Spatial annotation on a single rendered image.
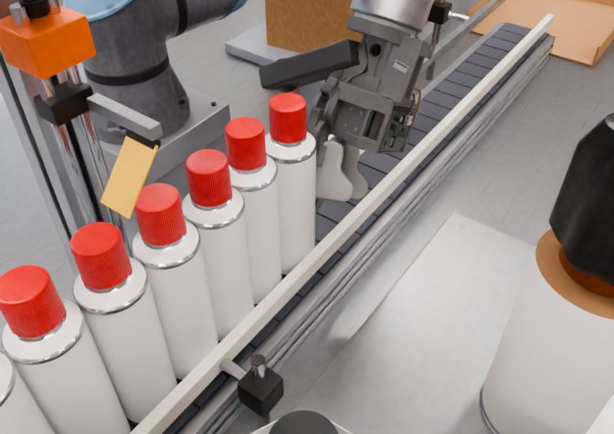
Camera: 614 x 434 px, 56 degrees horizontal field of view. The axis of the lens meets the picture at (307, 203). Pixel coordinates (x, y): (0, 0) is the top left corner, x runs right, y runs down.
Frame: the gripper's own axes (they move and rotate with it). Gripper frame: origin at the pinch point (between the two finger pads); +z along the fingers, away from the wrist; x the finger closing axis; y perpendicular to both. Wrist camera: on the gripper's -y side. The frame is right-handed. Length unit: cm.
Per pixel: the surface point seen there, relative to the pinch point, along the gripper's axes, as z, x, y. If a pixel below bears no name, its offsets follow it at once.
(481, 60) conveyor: -21, 48, -1
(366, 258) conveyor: 5.2, 7.2, 6.1
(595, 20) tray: -37, 84, 8
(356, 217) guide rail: 0.1, 3.6, 4.6
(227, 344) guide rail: 10.5, -14.5, 4.3
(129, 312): 4.2, -26.7, 3.2
